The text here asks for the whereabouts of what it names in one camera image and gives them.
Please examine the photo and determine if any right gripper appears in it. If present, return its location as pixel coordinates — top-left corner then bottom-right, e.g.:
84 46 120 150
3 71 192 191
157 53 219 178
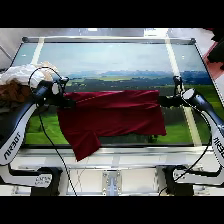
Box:
157 95 183 108

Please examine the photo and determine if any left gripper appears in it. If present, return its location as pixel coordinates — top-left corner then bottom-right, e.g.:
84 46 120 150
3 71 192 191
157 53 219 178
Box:
55 96 77 109

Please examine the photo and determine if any red T-shirt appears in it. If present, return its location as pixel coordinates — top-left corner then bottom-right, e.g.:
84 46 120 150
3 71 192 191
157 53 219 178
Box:
56 88 168 163

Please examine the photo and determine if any beige garment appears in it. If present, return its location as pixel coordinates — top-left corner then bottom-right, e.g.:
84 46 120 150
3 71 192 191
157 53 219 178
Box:
35 60 60 82

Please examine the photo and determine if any brown garment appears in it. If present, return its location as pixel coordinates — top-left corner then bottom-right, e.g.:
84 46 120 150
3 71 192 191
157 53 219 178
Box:
0 79 35 105

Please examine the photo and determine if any black garment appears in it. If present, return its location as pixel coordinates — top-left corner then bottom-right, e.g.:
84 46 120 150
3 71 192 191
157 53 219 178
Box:
206 28 224 72

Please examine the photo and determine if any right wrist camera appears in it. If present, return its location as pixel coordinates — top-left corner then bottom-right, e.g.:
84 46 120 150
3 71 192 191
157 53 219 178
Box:
172 75 184 97

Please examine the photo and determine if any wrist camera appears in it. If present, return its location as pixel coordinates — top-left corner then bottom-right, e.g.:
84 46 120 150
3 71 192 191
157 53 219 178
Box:
172 75 184 97
57 76 70 96

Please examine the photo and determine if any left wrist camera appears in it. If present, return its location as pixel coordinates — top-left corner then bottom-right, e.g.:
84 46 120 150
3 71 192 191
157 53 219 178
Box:
57 76 70 96

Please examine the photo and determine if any black cable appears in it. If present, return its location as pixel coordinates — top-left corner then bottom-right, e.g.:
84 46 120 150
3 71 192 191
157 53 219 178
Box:
27 65 79 197
157 98 214 197

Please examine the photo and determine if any silver frame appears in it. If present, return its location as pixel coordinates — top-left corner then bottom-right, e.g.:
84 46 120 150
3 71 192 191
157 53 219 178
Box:
0 145 224 197

